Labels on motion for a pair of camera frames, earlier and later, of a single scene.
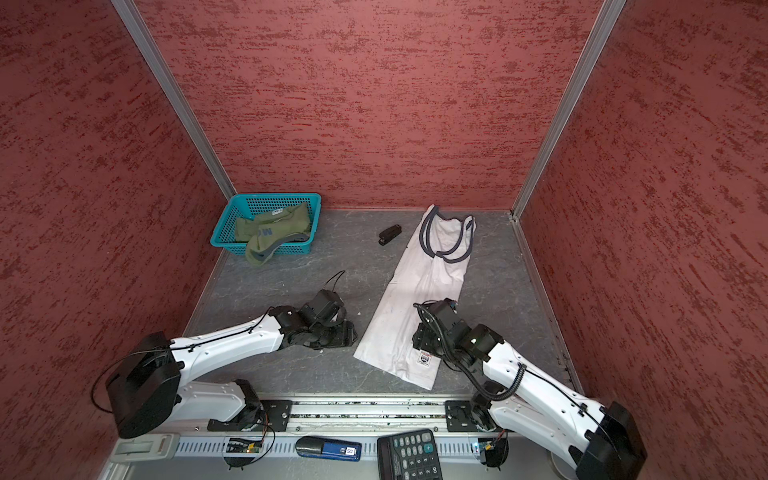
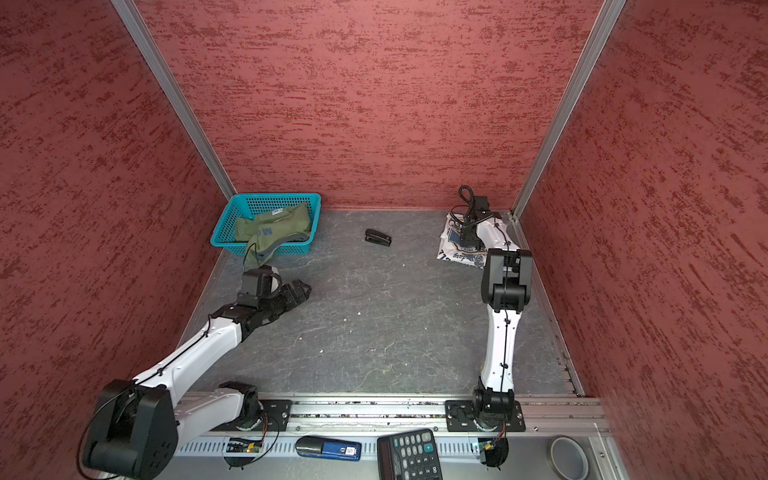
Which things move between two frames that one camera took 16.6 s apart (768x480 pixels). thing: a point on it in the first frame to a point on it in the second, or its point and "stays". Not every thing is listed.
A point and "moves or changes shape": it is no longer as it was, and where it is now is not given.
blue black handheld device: x=327 y=448 stays
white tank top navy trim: x=429 y=269 moves or changes shape
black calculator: x=408 y=456 stays
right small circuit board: x=493 y=451 stays
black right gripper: x=422 y=339 to x=466 y=237
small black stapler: x=389 y=234 to x=378 y=238
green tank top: x=264 y=232 stays
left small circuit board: x=236 y=445 stays
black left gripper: x=344 y=337 to x=292 y=301
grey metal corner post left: x=169 y=84 stays
